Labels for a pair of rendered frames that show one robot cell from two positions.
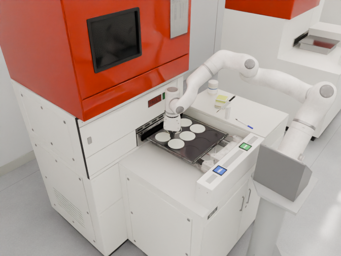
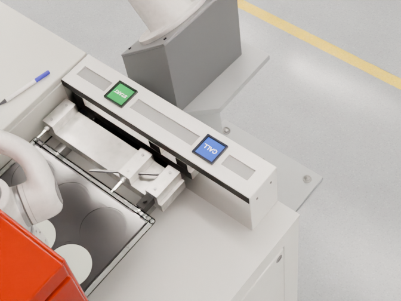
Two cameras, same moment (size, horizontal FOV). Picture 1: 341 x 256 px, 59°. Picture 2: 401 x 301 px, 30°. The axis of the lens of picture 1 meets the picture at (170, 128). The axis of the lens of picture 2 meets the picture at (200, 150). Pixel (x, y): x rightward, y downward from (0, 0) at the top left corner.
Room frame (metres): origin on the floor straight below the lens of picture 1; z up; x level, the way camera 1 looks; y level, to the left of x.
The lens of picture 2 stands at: (1.06, 0.64, 2.28)
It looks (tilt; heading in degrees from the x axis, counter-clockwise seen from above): 56 degrees down; 277
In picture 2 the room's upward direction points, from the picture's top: 10 degrees counter-clockwise
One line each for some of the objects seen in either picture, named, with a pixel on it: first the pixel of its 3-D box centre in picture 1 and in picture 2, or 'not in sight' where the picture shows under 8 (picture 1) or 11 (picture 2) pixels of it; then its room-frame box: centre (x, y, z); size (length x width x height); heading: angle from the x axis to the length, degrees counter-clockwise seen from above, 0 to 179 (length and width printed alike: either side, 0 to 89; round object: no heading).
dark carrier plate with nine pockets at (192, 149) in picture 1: (186, 135); (32, 238); (1.54, -0.11, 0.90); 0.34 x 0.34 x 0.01; 49
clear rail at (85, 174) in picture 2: (211, 148); (91, 178); (1.42, -0.24, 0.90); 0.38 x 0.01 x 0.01; 139
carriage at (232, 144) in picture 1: (224, 156); (113, 156); (1.37, -0.32, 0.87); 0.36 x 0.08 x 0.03; 139
